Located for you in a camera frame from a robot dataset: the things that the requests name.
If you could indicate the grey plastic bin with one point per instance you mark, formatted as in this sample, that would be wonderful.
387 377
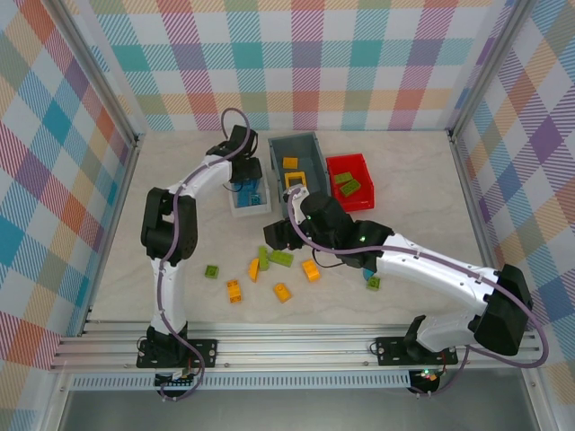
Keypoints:
310 157

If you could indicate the orange long lego brick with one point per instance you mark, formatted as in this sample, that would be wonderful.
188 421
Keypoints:
233 291

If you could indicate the grey metal sheet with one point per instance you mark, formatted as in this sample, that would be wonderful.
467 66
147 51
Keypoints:
292 413

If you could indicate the aluminium side rail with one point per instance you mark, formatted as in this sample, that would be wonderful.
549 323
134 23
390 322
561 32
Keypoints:
117 211
476 202

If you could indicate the orange curved single-stud lego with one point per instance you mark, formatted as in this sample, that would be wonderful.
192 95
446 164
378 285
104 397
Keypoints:
282 292

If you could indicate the small electronics board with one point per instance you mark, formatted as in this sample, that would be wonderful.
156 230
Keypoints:
177 381
426 375

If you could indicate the small green lego brick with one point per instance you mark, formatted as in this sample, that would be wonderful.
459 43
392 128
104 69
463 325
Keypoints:
373 283
211 271

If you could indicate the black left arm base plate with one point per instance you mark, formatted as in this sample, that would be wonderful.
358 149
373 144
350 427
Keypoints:
206 352

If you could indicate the green narrow lego brick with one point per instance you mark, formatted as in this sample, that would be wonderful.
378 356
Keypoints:
263 259

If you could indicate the aluminium frame post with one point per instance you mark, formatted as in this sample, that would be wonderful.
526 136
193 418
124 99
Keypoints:
102 76
491 67

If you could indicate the white plastic bin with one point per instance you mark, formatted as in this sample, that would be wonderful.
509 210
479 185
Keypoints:
251 212

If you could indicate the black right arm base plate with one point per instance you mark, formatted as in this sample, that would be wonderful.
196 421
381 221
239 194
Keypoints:
391 350

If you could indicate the yellow lego window frame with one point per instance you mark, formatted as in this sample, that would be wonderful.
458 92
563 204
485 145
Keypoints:
287 179

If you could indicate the orange wedge lego piece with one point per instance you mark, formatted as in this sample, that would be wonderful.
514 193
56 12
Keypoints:
254 269

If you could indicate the red plastic bin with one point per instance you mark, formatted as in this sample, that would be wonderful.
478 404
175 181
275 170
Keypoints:
359 204

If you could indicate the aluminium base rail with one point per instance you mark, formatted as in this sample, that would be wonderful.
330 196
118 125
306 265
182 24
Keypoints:
292 345

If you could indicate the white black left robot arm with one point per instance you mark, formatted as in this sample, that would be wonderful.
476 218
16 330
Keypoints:
168 292

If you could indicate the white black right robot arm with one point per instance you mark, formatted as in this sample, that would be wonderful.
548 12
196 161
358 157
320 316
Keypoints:
431 274

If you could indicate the light blue lego piece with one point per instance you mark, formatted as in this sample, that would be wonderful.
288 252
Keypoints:
367 273

